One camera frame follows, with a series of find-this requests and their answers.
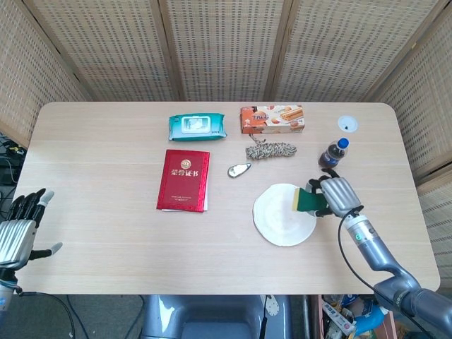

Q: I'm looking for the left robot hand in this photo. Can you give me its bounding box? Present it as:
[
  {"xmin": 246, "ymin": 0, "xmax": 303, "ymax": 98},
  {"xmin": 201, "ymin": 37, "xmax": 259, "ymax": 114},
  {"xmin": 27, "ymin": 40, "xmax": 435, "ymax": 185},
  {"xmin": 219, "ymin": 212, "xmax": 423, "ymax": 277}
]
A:
[{"xmin": 0, "ymin": 189, "xmax": 64, "ymax": 271}]

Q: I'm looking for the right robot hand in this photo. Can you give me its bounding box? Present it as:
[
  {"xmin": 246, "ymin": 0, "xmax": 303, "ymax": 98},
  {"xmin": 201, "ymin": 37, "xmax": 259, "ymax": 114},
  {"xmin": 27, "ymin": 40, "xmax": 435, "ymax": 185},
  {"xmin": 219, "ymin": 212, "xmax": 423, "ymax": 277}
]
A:
[{"xmin": 307, "ymin": 168, "xmax": 364, "ymax": 218}]

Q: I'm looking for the green yellow sponge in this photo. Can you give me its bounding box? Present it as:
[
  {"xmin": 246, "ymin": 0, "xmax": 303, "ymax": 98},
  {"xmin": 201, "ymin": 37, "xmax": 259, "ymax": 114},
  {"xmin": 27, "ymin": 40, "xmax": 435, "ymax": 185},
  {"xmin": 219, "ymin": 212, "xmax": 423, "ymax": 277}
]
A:
[{"xmin": 291, "ymin": 186, "xmax": 328, "ymax": 213}]

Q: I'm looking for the white plate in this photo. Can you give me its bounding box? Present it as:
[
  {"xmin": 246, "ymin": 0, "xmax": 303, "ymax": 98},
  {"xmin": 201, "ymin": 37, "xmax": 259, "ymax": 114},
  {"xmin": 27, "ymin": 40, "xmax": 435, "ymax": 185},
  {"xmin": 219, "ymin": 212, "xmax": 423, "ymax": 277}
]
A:
[{"xmin": 252, "ymin": 183, "xmax": 318, "ymax": 247}]

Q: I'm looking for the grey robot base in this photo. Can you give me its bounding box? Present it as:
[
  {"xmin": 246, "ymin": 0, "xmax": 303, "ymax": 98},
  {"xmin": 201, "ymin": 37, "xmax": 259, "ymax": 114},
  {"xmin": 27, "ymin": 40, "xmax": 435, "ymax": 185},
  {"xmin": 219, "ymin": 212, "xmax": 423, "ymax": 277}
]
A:
[{"xmin": 141, "ymin": 295, "xmax": 294, "ymax": 339}]

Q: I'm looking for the cola bottle blue cap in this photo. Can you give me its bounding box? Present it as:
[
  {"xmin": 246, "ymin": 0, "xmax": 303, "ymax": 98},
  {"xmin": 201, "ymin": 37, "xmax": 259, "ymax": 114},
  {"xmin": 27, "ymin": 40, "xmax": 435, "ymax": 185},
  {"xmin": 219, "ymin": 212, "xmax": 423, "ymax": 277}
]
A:
[{"xmin": 319, "ymin": 137, "xmax": 350, "ymax": 170}]

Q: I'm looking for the orange biscuit box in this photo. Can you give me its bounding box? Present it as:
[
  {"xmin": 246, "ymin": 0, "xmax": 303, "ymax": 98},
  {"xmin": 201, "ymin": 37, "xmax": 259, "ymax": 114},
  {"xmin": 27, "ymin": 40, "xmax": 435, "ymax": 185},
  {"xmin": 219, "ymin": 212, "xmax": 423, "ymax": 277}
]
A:
[{"xmin": 240, "ymin": 104, "xmax": 305, "ymax": 135}]

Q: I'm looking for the correction tape dispenser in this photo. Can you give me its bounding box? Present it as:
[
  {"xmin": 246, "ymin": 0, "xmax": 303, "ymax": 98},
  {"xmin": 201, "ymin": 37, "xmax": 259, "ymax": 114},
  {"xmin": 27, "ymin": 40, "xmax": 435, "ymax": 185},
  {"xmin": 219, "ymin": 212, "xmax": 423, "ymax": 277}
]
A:
[{"xmin": 227, "ymin": 162, "xmax": 253, "ymax": 179}]

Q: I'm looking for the box of clutter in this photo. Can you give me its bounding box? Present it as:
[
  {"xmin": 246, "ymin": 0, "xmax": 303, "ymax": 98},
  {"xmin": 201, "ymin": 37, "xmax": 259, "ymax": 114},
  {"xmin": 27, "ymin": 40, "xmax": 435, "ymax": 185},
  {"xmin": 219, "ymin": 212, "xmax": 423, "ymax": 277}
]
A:
[{"xmin": 317, "ymin": 293, "xmax": 398, "ymax": 339}]

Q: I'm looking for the blue plastic bottle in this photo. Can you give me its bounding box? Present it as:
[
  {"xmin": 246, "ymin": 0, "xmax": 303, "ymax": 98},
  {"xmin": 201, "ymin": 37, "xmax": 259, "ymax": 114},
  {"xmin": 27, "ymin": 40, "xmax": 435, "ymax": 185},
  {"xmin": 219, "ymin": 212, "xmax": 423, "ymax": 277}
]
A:
[{"xmin": 352, "ymin": 305, "xmax": 389, "ymax": 333}]

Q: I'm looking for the red certificate book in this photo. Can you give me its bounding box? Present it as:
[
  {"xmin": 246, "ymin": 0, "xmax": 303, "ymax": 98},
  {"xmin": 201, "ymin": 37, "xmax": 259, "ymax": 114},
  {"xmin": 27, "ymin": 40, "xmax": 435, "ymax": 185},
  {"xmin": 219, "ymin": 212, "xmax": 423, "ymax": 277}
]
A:
[{"xmin": 156, "ymin": 149, "xmax": 211, "ymax": 214}]

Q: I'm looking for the teal wet wipes pack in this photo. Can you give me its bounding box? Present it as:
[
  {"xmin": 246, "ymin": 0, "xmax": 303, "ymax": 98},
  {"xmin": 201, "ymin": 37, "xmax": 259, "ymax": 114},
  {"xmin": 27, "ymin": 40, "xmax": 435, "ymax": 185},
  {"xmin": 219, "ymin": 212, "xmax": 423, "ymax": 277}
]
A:
[{"xmin": 167, "ymin": 112, "xmax": 227, "ymax": 143}]

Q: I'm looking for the woven folding screen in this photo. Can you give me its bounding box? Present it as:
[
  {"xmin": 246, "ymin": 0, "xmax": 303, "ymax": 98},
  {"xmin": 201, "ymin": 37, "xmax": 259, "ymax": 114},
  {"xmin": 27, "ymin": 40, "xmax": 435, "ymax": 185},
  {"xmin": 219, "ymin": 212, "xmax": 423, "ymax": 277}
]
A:
[{"xmin": 0, "ymin": 0, "xmax": 452, "ymax": 269}]

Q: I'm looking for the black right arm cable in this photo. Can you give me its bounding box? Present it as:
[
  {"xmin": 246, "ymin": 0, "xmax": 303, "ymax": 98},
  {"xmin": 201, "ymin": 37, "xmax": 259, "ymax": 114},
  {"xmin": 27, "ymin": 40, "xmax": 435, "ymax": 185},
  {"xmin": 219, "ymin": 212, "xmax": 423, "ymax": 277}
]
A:
[{"xmin": 337, "ymin": 208, "xmax": 435, "ymax": 339}]

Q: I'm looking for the black floor cable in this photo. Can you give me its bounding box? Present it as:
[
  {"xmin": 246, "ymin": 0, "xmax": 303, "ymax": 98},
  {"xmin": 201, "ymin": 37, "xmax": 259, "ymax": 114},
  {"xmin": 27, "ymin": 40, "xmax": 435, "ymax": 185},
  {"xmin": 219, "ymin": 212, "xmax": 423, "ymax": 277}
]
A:
[{"xmin": 13, "ymin": 289, "xmax": 89, "ymax": 339}]

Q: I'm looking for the braided rope bundle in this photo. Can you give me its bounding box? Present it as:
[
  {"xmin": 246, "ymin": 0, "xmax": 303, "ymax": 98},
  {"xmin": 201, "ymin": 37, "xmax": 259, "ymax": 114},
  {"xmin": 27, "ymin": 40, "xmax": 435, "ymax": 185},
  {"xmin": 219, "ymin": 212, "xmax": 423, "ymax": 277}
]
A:
[{"xmin": 245, "ymin": 133, "xmax": 298, "ymax": 162}]

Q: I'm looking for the white perforated metal bracket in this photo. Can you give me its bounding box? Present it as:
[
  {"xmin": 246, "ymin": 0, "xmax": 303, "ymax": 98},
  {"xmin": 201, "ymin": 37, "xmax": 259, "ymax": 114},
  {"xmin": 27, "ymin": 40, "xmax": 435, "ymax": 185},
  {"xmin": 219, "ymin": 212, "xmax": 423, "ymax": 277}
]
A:
[{"xmin": 265, "ymin": 295, "xmax": 280, "ymax": 319}]

